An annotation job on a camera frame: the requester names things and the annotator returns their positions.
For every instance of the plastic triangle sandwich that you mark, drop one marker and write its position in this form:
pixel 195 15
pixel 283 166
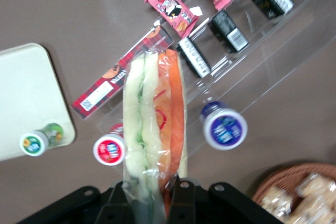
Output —
pixel 155 119

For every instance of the brown wicker snack basket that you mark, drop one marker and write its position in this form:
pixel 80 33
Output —
pixel 283 174

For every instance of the clear acrylic stepped display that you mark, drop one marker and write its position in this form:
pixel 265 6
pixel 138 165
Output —
pixel 262 58

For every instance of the green capped small bottle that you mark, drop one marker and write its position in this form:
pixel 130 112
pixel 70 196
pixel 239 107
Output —
pixel 34 142

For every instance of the red capped small bottle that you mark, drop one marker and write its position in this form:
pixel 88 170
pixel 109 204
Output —
pixel 109 150

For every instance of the blue capped small bottle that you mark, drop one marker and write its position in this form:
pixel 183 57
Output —
pixel 224 128

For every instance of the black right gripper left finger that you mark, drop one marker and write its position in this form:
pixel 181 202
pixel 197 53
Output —
pixel 118 208

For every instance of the clear bag of crisps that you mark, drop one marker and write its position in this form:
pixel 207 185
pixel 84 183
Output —
pixel 277 200
pixel 317 188

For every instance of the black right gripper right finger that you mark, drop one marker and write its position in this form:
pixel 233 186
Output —
pixel 189 203

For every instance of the beige plastic serving tray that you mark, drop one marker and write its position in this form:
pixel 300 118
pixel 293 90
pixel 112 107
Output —
pixel 29 95

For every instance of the red plaid cookie box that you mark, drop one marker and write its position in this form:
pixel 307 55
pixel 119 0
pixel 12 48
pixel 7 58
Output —
pixel 105 87

